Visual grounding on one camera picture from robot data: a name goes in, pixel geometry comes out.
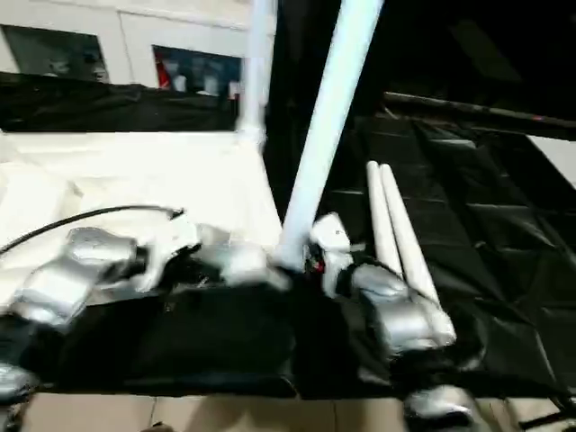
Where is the white cabinet with glass doors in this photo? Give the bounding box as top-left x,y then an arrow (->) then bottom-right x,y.
0,0 -> 252,98

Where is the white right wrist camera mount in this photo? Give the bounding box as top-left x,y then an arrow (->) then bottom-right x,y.
310,213 -> 353,298

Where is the white paper sheet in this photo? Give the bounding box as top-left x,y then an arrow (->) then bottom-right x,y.
528,134 -> 576,190

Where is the black mat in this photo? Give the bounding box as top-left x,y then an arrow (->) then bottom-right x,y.
0,71 -> 576,401

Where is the white plastic table leg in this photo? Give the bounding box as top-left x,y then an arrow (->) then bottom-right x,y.
236,0 -> 276,141
379,164 -> 458,347
366,160 -> 405,280
274,0 -> 386,271

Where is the white plastic table top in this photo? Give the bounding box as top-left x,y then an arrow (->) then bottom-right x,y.
0,128 -> 293,311

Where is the black backdrop cloth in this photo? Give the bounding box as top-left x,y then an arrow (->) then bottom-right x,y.
269,0 -> 576,136

